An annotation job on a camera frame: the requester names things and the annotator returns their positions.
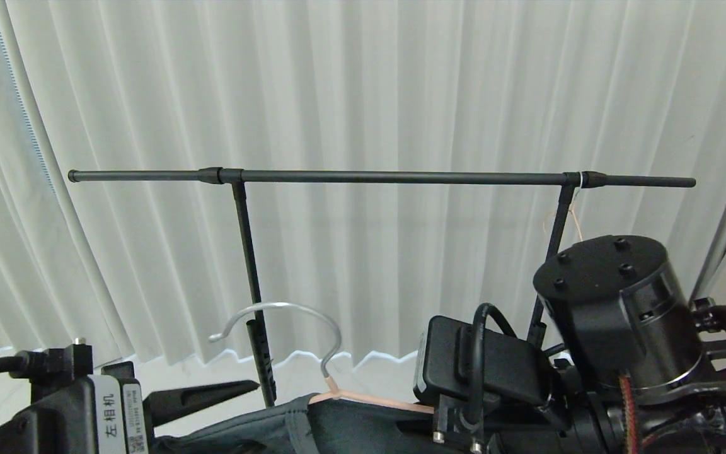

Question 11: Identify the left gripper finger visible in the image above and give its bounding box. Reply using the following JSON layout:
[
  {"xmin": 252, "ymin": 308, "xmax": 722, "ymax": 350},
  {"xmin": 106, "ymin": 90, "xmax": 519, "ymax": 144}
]
[{"xmin": 146, "ymin": 379, "xmax": 261, "ymax": 428}]

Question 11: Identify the black clothes rack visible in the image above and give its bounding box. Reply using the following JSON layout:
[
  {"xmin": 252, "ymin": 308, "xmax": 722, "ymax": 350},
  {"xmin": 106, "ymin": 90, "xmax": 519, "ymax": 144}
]
[{"xmin": 67, "ymin": 166, "xmax": 697, "ymax": 409}]

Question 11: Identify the white curtain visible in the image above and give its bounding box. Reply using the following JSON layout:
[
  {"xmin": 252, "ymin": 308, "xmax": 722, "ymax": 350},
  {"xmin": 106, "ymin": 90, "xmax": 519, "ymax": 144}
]
[{"xmin": 0, "ymin": 0, "xmax": 726, "ymax": 373}]

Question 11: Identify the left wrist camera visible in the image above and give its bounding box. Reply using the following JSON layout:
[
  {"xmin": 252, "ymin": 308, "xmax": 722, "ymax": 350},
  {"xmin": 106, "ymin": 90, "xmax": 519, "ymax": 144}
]
[{"xmin": 20, "ymin": 337, "xmax": 153, "ymax": 454}]

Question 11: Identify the dark grey garment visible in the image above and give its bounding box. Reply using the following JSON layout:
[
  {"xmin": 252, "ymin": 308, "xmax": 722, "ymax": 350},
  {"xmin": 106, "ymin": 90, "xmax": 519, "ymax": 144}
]
[{"xmin": 151, "ymin": 393, "xmax": 485, "ymax": 454}]

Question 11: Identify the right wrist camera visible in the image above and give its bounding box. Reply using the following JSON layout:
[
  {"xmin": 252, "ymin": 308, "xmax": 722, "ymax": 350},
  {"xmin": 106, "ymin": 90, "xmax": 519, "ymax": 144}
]
[{"xmin": 413, "ymin": 314, "xmax": 556, "ymax": 454}]

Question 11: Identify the pink clothes hanger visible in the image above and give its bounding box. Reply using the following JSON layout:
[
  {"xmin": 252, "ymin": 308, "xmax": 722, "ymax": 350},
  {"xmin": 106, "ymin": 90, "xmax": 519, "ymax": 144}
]
[{"xmin": 208, "ymin": 301, "xmax": 436, "ymax": 416}]

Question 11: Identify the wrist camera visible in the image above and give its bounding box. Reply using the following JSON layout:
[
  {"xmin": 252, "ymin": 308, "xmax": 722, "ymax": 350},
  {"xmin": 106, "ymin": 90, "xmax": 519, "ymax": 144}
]
[
  {"xmin": 20, "ymin": 337, "xmax": 153, "ymax": 454},
  {"xmin": 413, "ymin": 314, "xmax": 556, "ymax": 454}
]

